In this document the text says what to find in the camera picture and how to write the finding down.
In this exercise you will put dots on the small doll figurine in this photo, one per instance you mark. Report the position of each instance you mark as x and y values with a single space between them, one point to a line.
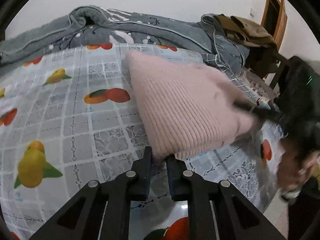
263 104

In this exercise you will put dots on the floral bed sheet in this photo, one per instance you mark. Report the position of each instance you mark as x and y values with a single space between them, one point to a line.
257 85

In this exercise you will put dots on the white wall switch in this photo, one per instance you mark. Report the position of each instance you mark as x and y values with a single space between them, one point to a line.
252 12

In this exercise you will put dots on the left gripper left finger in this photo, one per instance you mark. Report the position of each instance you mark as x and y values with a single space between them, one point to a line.
101 210

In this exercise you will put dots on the grey embroidered quilt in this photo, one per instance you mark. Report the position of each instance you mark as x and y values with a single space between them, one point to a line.
92 26

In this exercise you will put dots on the person's right hand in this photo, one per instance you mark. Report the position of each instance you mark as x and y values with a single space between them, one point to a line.
292 174

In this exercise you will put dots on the pink ribbed knit sweater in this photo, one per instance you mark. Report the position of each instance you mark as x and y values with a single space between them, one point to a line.
186 108

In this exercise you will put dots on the grey plaid cloth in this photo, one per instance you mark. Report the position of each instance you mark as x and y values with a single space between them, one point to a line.
225 67

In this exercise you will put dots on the brown jacket pile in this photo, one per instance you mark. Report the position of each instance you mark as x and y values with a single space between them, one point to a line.
244 31

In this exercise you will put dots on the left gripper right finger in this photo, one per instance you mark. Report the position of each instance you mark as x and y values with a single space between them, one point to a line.
216 210

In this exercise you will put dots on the fruit print plastic tablecloth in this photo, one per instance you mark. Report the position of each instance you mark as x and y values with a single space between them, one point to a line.
44 100

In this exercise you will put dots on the wooden door frame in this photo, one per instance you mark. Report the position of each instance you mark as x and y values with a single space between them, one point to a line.
274 19

